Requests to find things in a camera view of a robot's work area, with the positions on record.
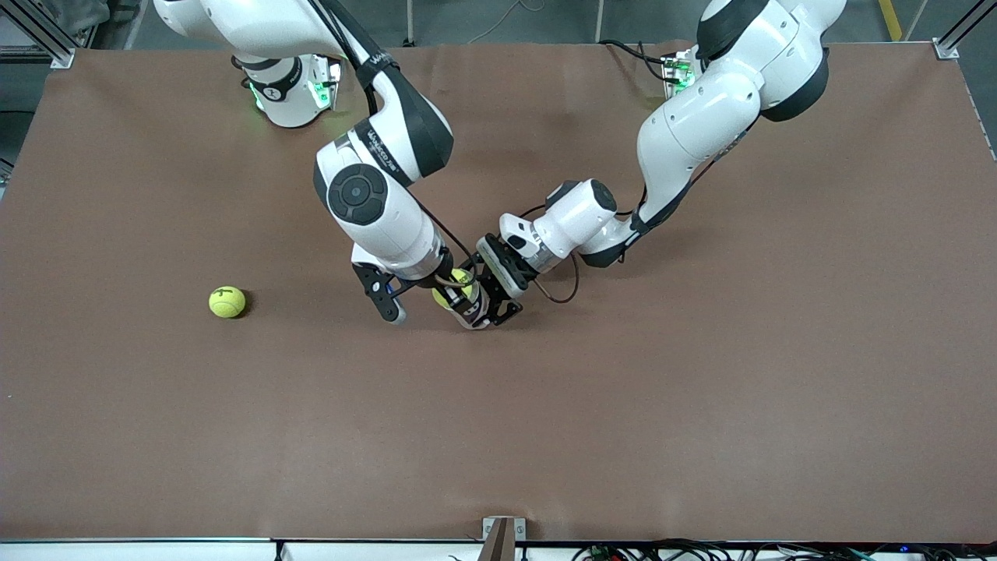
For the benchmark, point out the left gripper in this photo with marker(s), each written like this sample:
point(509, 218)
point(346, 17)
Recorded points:
point(504, 274)

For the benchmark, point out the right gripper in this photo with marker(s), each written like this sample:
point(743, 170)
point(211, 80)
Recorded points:
point(470, 305)

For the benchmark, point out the white blue tennis ball can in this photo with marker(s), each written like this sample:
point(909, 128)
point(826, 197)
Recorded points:
point(475, 319)

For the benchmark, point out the yellow tennis ball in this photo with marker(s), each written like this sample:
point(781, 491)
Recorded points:
point(445, 298)
point(227, 302)

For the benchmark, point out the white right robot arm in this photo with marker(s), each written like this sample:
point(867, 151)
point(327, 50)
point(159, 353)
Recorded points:
point(374, 202)

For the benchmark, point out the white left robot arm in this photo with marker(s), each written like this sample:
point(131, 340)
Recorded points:
point(701, 132)

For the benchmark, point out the grey metal stand leg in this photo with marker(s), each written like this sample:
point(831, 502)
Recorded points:
point(409, 23)
point(600, 22)

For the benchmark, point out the grey fabric bundle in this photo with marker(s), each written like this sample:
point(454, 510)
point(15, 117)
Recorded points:
point(86, 12)

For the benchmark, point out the table edge clamp bracket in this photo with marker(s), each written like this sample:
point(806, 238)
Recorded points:
point(502, 538)

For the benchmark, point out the metal base connector bracket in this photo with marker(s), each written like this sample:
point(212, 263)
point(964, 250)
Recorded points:
point(676, 74)
point(331, 82)

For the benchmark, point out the aluminium frame corner post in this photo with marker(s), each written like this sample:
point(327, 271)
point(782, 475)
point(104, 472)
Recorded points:
point(39, 56)
point(946, 48)

